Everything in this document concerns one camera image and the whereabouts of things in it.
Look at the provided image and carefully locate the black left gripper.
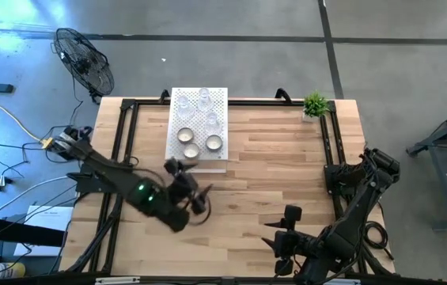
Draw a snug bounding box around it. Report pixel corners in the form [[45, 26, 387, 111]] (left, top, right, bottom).
[[165, 160, 214, 217]]

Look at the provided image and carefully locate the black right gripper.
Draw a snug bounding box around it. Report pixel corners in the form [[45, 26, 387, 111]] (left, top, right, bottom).
[[260, 220, 312, 277]]

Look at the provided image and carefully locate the white leaf patterned candle bowl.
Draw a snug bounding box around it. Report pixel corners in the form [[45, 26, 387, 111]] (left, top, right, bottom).
[[182, 142, 202, 160]]

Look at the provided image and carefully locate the blue patterned candle bowl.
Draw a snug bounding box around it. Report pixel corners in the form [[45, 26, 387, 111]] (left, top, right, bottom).
[[205, 134, 225, 153]]

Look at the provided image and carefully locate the pink candle bowl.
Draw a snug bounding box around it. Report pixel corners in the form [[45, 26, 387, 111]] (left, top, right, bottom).
[[176, 127, 195, 145]]

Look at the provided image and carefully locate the white perforated metal shelf riser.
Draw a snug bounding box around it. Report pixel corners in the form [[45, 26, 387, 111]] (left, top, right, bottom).
[[165, 86, 229, 174]]

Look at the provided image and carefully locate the green plant in white pot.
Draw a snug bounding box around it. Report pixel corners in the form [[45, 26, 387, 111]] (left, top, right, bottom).
[[302, 90, 331, 122]]

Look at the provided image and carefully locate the white paper sheet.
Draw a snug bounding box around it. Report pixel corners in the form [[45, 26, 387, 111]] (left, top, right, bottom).
[[12, 204, 75, 258]]

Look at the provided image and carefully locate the black floor fan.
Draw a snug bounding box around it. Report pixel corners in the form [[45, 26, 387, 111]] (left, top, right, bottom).
[[51, 27, 116, 105]]

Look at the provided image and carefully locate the grey metal stand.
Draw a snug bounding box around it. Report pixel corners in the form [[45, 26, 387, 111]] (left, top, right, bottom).
[[406, 101, 447, 231]]

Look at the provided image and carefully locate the yellow and white bottle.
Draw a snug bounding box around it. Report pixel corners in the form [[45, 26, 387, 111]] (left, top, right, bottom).
[[0, 261, 27, 280]]

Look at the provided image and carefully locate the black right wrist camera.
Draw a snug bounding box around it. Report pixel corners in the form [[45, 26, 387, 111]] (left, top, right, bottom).
[[283, 204, 304, 231]]

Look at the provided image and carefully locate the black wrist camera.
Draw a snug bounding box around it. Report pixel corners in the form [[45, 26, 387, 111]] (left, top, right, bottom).
[[283, 204, 304, 231], [162, 157, 184, 178]]

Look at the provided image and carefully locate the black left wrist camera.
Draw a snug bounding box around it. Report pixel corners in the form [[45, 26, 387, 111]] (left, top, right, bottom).
[[162, 157, 184, 178]]

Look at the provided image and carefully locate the black looped cable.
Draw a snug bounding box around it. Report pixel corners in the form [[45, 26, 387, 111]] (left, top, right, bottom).
[[185, 193, 213, 227]]

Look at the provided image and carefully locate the silver aluminium bracket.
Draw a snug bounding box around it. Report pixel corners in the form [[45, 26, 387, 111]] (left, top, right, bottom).
[[94, 276, 142, 285], [324, 278, 363, 285]]

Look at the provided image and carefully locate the black aluminium rig frame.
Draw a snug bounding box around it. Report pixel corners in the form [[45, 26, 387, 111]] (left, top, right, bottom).
[[63, 87, 398, 285]]

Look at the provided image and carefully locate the black cable coil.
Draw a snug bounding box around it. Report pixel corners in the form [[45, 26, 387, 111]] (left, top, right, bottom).
[[363, 220, 390, 251]]

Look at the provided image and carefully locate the white floor cable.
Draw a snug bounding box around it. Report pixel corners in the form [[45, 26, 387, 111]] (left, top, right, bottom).
[[0, 175, 70, 219]]

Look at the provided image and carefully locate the yellow extension cord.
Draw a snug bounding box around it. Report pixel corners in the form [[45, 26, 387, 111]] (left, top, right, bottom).
[[0, 81, 55, 150]]

